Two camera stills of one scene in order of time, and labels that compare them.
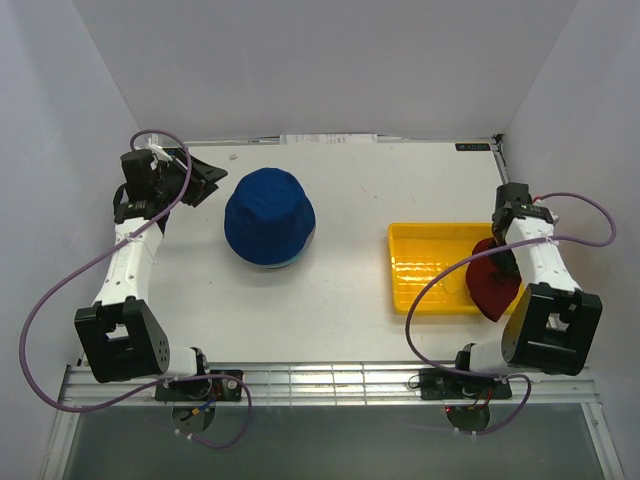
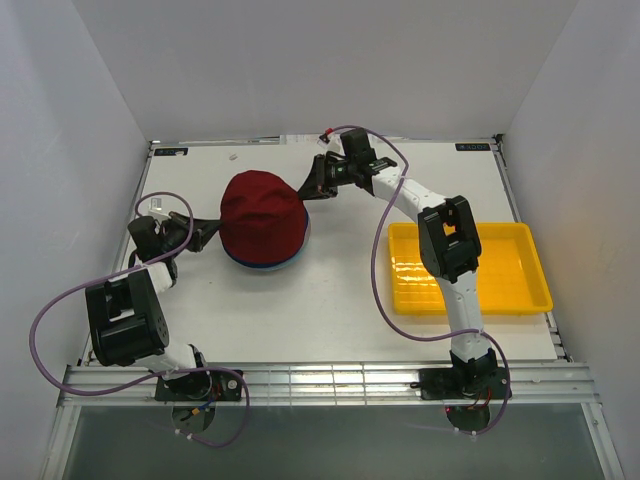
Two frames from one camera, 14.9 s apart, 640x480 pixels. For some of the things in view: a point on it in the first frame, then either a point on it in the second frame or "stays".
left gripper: (200, 178) -> (203, 231)
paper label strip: (326, 139) stays
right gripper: (504, 263) -> (318, 185)
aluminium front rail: (325, 386) stays
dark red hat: (492, 281) -> (262, 217)
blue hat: (268, 218) -> (269, 265)
